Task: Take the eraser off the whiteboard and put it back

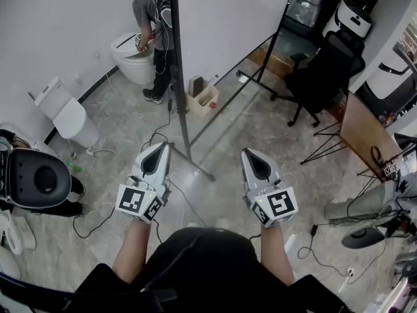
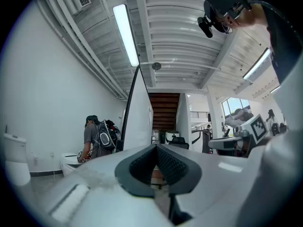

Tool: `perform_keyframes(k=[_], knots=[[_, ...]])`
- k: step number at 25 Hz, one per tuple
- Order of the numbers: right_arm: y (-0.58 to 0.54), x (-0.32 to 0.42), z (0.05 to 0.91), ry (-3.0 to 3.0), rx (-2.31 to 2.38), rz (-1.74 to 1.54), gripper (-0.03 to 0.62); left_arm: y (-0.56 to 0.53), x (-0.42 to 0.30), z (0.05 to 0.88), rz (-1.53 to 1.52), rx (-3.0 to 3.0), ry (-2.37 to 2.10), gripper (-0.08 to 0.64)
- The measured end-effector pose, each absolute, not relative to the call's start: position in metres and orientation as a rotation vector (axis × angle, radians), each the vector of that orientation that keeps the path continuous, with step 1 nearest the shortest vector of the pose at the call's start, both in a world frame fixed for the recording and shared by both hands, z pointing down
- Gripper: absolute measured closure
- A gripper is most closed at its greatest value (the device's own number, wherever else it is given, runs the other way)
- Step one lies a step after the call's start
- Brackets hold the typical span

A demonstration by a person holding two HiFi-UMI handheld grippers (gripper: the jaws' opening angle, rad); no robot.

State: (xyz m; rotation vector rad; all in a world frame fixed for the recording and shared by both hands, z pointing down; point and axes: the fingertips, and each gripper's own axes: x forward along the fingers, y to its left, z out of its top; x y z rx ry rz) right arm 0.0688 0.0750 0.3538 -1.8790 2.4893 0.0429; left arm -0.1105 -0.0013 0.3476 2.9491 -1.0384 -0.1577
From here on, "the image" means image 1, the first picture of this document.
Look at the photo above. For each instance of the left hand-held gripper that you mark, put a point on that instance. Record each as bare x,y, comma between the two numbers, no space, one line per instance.
130,202

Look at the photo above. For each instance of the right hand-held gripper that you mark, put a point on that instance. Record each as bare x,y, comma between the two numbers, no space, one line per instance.
277,204

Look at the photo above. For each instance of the black foam pad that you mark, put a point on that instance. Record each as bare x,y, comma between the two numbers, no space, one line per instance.
197,86

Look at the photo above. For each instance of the person's left forearm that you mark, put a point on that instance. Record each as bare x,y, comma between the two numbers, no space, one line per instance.
130,253

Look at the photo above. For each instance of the person's right forearm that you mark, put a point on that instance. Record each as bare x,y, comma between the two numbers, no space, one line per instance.
275,256

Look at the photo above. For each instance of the white board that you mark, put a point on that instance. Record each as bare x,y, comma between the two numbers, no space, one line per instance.
228,28

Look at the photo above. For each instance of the person's right white shoe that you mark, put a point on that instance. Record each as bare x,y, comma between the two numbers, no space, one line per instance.
221,223

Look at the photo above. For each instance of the person's white shoe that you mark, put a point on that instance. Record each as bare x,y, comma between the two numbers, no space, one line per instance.
193,225
221,223

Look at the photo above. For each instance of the person's left white shoe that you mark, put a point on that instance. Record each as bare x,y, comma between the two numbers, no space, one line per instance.
193,225

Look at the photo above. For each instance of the green plastic bottle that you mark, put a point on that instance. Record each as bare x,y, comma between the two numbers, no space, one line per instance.
75,167

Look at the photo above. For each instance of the small grey floor fitting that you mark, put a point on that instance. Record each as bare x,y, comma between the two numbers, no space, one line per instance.
73,155

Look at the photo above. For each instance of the white toilet with tank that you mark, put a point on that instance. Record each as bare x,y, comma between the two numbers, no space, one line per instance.
73,119

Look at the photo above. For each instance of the black clamp-on device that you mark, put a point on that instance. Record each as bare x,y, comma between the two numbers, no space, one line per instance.
174,73

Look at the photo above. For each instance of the white marker pen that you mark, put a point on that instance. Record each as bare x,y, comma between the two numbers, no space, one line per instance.
213,79

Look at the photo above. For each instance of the white round smart toilet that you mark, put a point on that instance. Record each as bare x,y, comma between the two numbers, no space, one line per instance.
130,67

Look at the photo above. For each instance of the person's black clothing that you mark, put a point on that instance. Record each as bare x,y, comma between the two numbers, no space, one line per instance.
208,266

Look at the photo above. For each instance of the wooden desk with black legs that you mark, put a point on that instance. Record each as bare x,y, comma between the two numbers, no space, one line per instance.
365,132

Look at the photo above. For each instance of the black office chair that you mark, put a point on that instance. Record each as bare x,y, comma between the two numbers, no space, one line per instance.
325,77

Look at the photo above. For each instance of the white power strip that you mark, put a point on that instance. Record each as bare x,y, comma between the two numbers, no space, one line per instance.
349,271

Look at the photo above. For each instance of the white shell backpack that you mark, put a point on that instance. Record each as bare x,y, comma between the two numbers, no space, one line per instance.
166,11

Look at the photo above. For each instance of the white rounded toilet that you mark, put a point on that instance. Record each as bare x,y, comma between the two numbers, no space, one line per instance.
8,264

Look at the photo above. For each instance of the plastic-wrapped machine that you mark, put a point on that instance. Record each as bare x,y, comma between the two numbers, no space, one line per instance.
307,5

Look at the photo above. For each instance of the white robot with black face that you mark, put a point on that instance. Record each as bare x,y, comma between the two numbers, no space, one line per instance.
345,15

